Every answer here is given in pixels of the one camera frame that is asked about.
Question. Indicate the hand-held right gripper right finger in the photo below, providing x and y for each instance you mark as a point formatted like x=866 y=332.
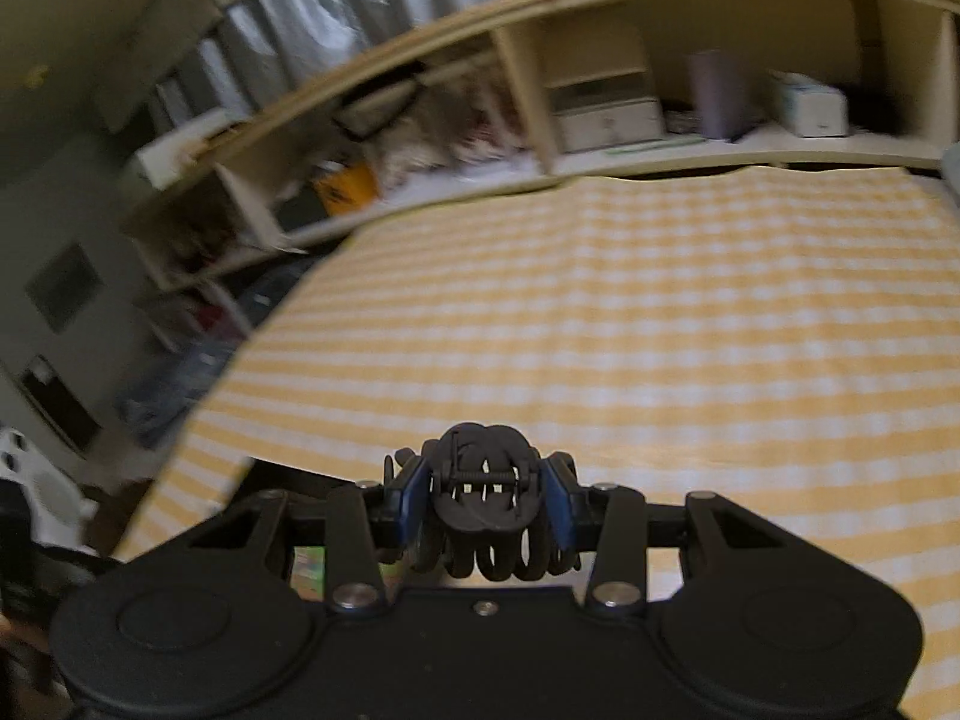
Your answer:
x=561 y=502

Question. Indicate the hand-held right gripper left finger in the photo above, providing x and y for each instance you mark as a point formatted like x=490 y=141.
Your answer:
x=411 y=499

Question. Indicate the brown hair claw clip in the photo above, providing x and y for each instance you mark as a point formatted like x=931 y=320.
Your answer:
x=480 y=514

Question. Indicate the yellow checkered blanket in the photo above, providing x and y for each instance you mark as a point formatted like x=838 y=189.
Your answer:
x=600 y=315

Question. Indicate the folded blue blanket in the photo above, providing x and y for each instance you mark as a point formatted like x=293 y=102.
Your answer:
x=180 y=397

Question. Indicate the dark box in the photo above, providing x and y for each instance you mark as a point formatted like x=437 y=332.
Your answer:
x=300 y=210

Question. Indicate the yellow box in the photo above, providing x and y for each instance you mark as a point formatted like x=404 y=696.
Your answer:
x=346 y=191

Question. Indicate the black framed board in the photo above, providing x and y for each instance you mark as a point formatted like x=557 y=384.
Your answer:
x=60 y=403

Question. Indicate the clear doll display case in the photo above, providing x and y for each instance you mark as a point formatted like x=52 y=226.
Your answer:
x=465 y=127

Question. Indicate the small white drawer box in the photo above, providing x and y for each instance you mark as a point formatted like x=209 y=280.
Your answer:
x=606 y=116

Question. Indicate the tissue box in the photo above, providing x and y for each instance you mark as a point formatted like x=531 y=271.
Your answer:
x=810 y=109

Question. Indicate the grey curtain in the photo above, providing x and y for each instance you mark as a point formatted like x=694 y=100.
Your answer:
x=360 y=0

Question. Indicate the black feather duster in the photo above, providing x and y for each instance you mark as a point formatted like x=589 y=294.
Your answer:
x=877 y=112

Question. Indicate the grey wall panel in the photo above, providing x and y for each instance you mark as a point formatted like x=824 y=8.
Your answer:
x=64 y=286

